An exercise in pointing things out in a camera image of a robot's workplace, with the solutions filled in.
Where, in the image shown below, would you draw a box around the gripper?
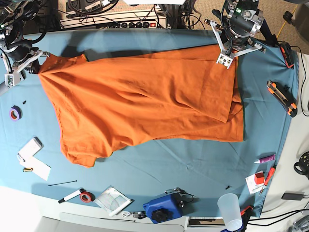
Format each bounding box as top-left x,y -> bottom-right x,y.
204,19 -> 266,69
0,43 -> 50,86

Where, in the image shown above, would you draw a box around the blue plastic box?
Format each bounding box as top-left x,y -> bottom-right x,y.
143,193 -> 183,224

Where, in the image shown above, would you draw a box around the grey remote control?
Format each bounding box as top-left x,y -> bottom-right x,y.
0,82 -> 10,96

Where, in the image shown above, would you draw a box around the red screwdriver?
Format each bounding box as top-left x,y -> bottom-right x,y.
259,166 -> 276,194

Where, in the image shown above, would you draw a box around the small red cube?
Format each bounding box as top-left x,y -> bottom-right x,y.
254,172 -> 264,185

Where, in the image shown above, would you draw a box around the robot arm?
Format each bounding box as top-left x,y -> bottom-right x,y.
59,0 -> 265,68
0,0 -> 50,90

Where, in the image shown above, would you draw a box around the purple glue tube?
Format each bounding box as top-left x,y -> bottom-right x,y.
254,154 -> 276,164

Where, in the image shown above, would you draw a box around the blue table cloth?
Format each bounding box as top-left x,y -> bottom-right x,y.
0,28 -> 300,218

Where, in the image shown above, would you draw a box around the rolled printed paper sheet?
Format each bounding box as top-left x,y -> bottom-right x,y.
93,187 -> 132,217

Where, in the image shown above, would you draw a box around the small gold battery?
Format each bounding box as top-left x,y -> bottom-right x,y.
23,168 -> 33,172

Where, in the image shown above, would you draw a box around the white paper leaflet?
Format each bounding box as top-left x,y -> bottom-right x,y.
245,174 -> 264,195

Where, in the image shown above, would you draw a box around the white marker pen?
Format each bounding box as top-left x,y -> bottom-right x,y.
58,188 -> 85,203

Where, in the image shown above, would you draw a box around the white paper card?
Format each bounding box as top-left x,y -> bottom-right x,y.
20,157 -> 51,181

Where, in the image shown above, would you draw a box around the purple tape roll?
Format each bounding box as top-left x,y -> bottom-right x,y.
9,105 -> 22,121

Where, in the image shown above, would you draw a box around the silver carabiner keys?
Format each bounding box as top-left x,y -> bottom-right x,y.
122,211 -> 147,219

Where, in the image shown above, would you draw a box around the white power strip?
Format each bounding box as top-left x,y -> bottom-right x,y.
60,10 -> 166,29

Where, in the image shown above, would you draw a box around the black power adapter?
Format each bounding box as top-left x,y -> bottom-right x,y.
281,192 -> 304,201

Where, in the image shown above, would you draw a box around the orange black utility knife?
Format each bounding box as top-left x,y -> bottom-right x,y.
267,80 -> 297,117

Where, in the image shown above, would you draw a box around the orange t-shirt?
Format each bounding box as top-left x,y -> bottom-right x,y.
38,45 -> 244,168

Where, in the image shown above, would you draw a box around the red tape roll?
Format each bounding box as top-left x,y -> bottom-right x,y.
80,191 -> 95,203

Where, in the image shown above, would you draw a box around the orange black clamp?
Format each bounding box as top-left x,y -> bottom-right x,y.
280,42 -> 295,69

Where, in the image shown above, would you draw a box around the black zip tie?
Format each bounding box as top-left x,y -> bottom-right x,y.
48,180 -> 77,187

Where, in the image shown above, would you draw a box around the black round dotted object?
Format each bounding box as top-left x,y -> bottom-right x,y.
294,152 -> 309,179

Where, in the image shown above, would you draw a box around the white phone box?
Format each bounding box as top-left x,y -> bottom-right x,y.
17,137 -> 43,162

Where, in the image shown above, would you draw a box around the translucent plastic cup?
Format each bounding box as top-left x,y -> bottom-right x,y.
217,193 -> 243,232

